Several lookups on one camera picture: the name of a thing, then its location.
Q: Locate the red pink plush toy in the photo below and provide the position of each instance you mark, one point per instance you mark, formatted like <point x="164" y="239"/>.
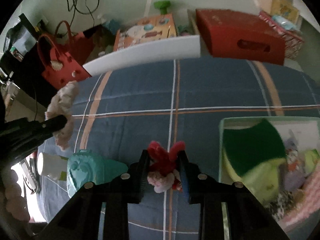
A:
<point x="163" y="174"/>

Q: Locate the pink white fuzzy sock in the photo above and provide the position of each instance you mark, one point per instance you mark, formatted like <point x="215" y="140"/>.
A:
<point x="308" y="205"/>

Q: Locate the orange picture box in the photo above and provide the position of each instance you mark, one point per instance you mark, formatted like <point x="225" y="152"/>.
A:
<point x="146" y="30"/>

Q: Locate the pink satin scrunchie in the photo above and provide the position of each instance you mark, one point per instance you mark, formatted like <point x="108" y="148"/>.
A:
<point x="61" y="104"/>

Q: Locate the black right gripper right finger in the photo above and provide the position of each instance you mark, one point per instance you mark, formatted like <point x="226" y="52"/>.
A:
<point x="225" y="207"/>

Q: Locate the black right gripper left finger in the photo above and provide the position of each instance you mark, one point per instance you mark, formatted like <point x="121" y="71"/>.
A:
<point x="105" y="204"/>

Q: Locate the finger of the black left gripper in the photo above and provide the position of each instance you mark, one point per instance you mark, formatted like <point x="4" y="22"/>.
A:
<point x="21" y="137"/>

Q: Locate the white foam board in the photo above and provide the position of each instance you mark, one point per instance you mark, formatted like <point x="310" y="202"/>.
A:
<point x="175" y="48"/>

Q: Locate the black monitor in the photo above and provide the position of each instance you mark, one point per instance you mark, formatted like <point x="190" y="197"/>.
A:
<point x="18" y="35"/>

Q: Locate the blue water bottle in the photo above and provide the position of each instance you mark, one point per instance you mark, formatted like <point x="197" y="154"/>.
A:
<point x="110" y="24"/>

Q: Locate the green dumbbell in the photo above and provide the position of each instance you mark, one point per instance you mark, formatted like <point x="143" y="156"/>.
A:
<point x="162" y="6"/>

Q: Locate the purple snack pouch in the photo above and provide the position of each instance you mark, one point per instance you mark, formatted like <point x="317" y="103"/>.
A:
<point x="295" y="172"/>

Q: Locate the beige gift bag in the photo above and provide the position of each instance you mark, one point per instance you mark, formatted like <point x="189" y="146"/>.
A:
<point x="283" y="8"/>

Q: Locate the white tray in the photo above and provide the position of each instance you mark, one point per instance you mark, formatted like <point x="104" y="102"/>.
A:
<point x="306" y="130"/>

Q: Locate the patterned pink gift box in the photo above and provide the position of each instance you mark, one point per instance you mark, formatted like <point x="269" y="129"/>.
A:
<point x="293" y="41"/>

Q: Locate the green yellow sponge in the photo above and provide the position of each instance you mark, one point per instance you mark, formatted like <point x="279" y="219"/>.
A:
<point x="253" y="156"/>

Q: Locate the blue plaid table cloth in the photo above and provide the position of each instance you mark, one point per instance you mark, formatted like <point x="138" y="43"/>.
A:
<point x="117" y="114"/>

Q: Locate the teal tissue pack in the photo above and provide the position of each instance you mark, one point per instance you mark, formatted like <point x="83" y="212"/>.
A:
<point x="86" y="166"/>

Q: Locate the red felt handbag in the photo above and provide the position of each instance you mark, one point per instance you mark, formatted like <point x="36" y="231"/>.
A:
<point x="64" y="63"/>

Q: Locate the red cardboard box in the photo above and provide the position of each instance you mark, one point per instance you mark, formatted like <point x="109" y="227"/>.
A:
<point x="238" y="35"/>

